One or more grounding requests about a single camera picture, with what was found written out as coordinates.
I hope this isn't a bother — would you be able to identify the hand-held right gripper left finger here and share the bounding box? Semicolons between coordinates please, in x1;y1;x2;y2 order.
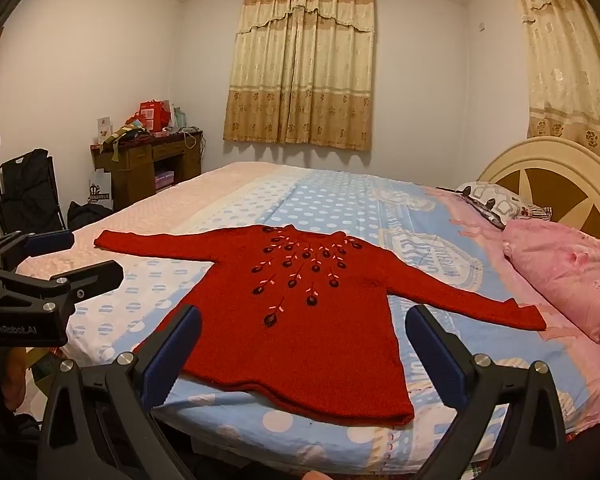
36;304;202;480

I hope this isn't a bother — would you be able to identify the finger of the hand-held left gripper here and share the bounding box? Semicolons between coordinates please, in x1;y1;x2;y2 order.
0;230;75;261
0;260;124;321

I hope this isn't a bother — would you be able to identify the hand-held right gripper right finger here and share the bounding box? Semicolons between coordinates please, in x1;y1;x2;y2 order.
404;304;567;480

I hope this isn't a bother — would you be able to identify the red knitted sweater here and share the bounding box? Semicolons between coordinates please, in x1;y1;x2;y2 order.
94;225;547;427

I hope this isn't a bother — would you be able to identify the black bag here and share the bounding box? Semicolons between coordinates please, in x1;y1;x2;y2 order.
67;201;108;231

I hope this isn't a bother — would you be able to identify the black folding chair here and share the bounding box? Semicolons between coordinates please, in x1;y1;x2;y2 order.
0;149;66;236

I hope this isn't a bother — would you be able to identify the white paper bag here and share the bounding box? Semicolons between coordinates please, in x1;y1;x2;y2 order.
89;170;113;211

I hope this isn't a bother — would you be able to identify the dark wooden desk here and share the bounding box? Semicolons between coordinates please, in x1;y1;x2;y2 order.
90;130;204;211

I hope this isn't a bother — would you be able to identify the green striped cloth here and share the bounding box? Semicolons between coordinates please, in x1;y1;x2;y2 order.
102;125;151;163

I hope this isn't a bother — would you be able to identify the pink quilt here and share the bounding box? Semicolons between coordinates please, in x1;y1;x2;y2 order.
502;219;600;345

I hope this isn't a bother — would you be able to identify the red gift bag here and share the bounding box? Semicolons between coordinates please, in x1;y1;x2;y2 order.
139;100;172;133

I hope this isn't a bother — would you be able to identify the patterned pillow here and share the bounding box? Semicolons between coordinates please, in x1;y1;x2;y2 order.
454;181;553;230

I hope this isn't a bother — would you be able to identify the bed with dotted sheet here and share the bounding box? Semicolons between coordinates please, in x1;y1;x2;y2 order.
17;161;600;461

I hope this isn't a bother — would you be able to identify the cream wooden headboard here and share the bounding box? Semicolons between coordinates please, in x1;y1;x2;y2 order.
477;136;600;246

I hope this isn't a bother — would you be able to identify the beige window curtain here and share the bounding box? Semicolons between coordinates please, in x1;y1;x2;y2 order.
223;0;376;152

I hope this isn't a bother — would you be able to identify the beige floral curtain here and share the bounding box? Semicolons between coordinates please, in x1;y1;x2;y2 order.
507;0;600;161

